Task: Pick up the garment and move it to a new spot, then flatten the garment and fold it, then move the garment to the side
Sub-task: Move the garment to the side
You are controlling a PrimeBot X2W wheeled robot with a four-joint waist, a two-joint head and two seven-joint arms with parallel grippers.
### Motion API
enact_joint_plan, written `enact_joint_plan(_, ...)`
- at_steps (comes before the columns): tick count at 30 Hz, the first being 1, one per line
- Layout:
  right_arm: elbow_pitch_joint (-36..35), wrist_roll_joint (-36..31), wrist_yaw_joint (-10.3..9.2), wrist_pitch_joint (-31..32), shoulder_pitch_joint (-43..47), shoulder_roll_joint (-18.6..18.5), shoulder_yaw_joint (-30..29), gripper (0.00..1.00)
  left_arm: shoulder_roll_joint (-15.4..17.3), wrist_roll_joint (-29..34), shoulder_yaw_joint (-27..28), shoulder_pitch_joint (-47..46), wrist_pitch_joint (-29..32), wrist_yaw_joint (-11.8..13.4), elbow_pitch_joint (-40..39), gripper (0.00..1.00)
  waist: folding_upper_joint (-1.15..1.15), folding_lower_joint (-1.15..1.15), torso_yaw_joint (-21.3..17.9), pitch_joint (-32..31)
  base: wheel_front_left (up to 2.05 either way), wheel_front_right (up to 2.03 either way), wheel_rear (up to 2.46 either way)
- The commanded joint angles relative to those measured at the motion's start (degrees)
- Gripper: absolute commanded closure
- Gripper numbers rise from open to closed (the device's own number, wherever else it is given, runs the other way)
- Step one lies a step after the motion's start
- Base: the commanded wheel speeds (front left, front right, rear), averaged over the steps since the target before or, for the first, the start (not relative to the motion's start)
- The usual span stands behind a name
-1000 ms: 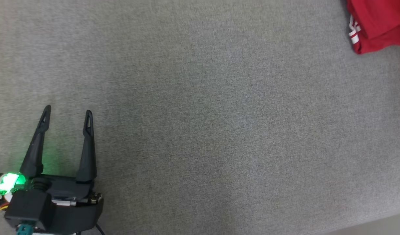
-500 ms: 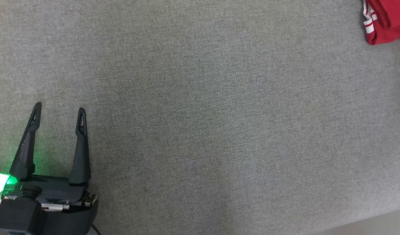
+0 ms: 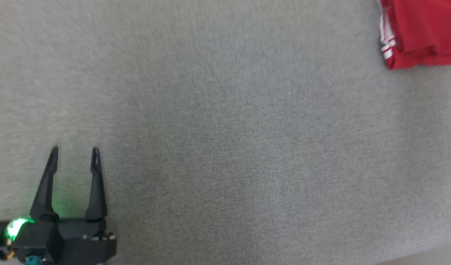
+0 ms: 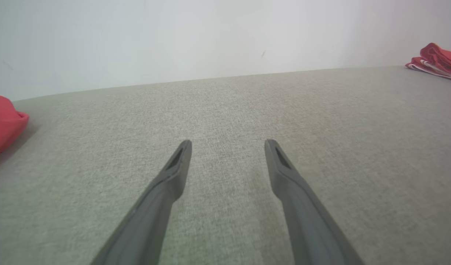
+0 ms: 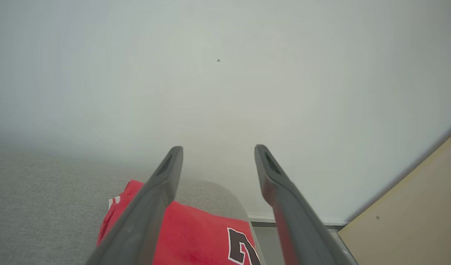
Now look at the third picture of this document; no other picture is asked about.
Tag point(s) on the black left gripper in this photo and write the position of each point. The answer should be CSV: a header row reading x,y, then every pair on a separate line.
x,y
87,243

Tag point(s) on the red white-sleeved jersey shirt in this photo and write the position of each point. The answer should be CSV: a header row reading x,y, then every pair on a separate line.
x,y
424,29

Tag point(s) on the grey fabric sofa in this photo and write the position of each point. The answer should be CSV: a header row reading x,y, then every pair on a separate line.
x,y
225,129

